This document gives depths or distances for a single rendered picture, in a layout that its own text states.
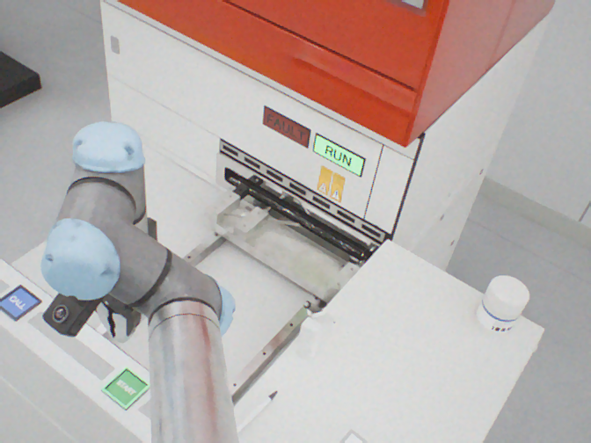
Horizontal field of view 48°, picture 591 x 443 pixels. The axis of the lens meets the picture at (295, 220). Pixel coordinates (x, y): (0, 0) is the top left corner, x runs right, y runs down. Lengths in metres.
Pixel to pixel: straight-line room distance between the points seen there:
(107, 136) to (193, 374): 0.28
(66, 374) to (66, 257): 0.51
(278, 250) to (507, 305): 0.49
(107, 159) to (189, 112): 0.85
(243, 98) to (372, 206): 0.35
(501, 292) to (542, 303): 1.54
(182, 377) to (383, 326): 0.66
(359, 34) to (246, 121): 0.42
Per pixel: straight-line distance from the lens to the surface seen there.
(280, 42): 1.24
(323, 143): 1.35
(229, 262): 1.48
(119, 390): 1.13
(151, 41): 1.57
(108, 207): 0.71
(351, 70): 1.17
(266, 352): 1.30
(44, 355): 1.19
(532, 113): 2.86
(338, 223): 1.43
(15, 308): 1.25
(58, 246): 0.68
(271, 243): 1.44
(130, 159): 0.75
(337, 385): 1.15
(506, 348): 1.29
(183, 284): 0.73
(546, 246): 3.01
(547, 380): 2.56
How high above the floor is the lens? 1.93
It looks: 44 degrees down
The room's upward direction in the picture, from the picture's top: 9 degrees clockwise
